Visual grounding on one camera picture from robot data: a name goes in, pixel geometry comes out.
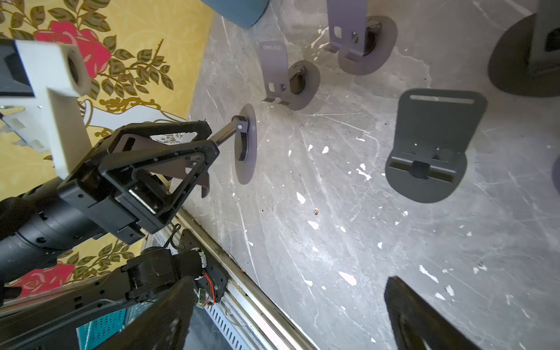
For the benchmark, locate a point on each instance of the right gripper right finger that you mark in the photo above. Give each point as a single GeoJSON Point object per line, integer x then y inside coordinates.
{"type": "Point", "coordinates": [416, 324]}

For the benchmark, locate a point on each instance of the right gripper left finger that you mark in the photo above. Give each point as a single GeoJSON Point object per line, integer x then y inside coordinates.
{"type": "Point", "coordinates": [165, 325]}

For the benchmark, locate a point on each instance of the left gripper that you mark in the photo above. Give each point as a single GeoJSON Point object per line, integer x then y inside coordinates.
{"type": "Point", "coordinates": [142, 182]}

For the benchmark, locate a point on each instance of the black phone stand front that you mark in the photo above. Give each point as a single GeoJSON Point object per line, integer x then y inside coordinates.
{"type": "Point", "coordinates": [433, 131]}

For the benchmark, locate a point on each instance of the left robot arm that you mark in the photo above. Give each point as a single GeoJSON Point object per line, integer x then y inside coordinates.
{"type": "Point", "coordinates": [81, 228]}

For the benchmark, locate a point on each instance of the green plant blue pot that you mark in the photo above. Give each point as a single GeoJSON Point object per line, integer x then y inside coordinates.
{"type": "Point", "coordinates": [243, 13]}

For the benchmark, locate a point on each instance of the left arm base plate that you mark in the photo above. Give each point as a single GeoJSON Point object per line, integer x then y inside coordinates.
{"type": "Point", "coordinates": [213, 277]}

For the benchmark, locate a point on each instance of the aluminium frame rail front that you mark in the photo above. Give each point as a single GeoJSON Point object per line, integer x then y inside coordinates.
{"type": "Point", "coordinates": [246, 317]}

